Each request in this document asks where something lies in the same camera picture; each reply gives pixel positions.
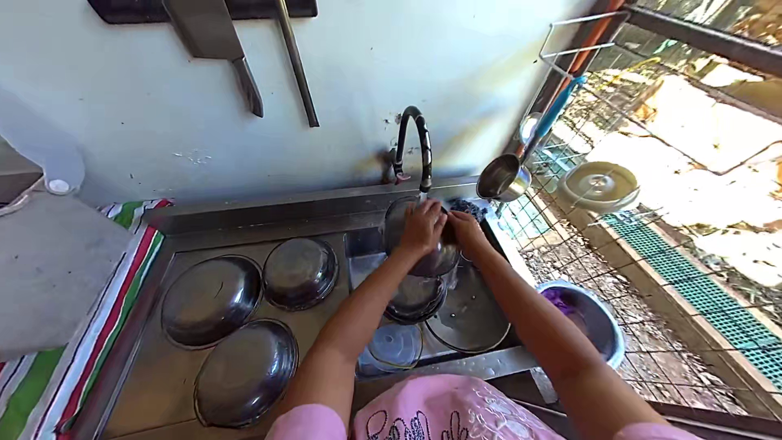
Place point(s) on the black knife rack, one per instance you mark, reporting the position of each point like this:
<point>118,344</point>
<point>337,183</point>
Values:
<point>134,11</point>

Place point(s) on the person's left forearm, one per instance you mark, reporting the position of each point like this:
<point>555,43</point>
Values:
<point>354,324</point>

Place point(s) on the purple cloth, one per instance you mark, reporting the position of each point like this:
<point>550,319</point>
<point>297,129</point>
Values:
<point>558,300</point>

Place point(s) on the person's body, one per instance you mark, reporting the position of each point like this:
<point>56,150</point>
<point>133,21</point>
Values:
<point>440,409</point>

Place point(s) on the round beige lid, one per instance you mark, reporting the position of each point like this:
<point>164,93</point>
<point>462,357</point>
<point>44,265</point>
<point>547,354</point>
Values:
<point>617,186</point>

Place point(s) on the person's right forearm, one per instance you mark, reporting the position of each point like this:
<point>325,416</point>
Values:
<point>544,333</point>

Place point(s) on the stainless steel sink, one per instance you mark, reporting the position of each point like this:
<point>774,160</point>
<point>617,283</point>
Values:
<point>153,379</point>

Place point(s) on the large round metal pan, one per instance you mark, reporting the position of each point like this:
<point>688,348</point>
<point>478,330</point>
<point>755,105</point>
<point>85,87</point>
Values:
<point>476,311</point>

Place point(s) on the person's right fingers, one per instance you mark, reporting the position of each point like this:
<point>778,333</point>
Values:
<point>455,217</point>

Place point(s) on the person's right hand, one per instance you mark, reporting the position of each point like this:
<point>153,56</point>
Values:
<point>469,233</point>

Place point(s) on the person's left fingers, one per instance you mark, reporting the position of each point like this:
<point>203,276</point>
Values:
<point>431,210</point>

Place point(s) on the metal cleaver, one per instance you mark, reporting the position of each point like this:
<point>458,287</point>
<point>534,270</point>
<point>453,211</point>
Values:
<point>208,30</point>

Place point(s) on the shiny metal bowl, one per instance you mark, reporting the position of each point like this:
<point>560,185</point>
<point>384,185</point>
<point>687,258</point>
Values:
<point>244,373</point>
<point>299,269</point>
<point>415,296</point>
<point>211,299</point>

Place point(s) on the striped cloth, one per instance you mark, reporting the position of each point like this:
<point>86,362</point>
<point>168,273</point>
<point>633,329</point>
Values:
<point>131,287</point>

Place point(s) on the black scrubbing mesh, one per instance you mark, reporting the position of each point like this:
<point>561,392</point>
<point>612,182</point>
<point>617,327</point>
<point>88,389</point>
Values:
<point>467,208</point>

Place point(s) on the clear round plastic lid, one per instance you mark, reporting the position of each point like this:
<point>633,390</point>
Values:
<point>394,346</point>

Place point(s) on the person's left hand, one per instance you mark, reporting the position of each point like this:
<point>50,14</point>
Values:
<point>420,233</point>

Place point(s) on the black flexible faucet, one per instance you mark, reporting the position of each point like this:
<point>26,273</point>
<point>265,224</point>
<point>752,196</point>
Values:
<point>426,153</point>

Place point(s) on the grey metal appliance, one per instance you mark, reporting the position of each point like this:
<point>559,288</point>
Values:
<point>55,263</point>

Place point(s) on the green plastic grate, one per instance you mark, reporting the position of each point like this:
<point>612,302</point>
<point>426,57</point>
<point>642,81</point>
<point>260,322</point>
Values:
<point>702,287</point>

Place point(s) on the long thin metal knife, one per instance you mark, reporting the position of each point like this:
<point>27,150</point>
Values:
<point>297,64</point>

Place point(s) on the dark round metal bowl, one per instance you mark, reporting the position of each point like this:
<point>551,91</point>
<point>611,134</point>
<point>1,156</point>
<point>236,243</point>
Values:
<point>397,223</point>

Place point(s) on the light blue plastic basin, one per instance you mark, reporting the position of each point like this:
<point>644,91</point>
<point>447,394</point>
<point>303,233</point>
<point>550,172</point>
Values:
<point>611,342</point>

